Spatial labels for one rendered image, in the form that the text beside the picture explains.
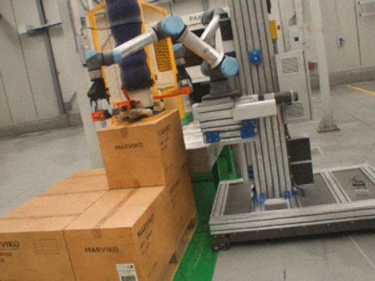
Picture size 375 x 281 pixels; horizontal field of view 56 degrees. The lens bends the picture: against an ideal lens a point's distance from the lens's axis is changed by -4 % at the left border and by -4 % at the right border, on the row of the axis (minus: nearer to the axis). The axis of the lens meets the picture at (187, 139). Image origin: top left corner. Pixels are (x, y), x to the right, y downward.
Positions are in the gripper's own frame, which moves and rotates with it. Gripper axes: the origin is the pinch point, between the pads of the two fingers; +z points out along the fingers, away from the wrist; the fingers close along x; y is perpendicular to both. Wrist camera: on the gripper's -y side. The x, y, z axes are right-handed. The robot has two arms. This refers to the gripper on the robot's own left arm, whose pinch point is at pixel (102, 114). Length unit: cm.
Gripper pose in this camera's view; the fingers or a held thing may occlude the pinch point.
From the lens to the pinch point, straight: 205.7
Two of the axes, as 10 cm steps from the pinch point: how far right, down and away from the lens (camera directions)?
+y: 2.4, -2.2, 9.5
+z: 1.7, 9.7, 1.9
